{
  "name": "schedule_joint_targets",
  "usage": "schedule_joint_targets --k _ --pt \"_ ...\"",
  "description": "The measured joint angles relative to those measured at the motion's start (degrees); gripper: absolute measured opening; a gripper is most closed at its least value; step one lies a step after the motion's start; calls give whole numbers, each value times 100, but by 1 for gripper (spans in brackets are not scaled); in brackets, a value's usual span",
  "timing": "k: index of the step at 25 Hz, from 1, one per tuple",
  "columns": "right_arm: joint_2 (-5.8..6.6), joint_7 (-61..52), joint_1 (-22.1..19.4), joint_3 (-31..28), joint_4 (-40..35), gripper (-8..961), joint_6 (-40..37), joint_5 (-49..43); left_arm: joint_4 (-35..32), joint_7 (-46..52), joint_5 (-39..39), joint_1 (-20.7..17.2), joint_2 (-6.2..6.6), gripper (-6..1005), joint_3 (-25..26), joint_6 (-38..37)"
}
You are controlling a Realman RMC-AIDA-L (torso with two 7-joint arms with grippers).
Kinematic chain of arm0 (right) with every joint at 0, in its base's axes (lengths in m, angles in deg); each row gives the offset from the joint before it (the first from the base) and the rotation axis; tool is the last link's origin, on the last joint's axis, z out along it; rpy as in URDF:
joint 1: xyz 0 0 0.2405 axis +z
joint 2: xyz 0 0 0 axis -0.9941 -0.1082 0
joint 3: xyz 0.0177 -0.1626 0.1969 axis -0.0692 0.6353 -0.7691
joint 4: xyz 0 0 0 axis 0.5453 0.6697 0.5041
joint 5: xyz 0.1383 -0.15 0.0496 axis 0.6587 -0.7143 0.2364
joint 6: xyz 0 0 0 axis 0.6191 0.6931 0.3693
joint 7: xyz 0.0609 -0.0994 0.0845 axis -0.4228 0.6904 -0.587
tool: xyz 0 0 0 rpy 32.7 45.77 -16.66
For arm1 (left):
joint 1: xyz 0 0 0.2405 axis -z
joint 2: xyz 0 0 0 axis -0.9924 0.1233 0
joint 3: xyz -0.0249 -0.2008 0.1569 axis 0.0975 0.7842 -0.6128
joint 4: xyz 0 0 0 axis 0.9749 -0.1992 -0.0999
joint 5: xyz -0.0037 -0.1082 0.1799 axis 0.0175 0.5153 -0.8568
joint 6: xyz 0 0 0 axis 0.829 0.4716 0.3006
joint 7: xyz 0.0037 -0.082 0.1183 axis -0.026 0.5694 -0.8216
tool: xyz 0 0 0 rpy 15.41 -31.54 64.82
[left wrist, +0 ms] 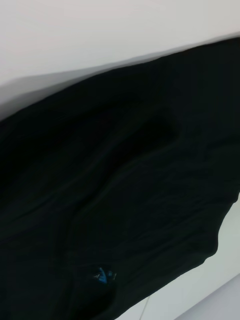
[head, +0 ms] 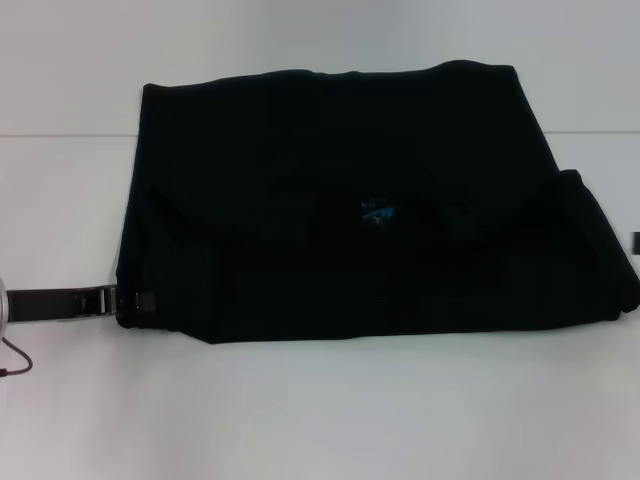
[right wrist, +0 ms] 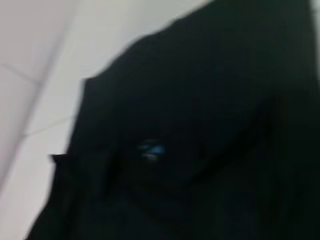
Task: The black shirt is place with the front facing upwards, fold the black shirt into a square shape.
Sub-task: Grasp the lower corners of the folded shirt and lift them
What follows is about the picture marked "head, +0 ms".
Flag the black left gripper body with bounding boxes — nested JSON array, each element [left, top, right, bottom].
[[6, 284, 105, 321]]

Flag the black shirt with FREE print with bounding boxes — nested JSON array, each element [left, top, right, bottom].
[[113, 58, 640, 347]]

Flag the thin cable with brown sleeve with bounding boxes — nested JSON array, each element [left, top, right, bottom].
[[0, 335, 35, 380]]

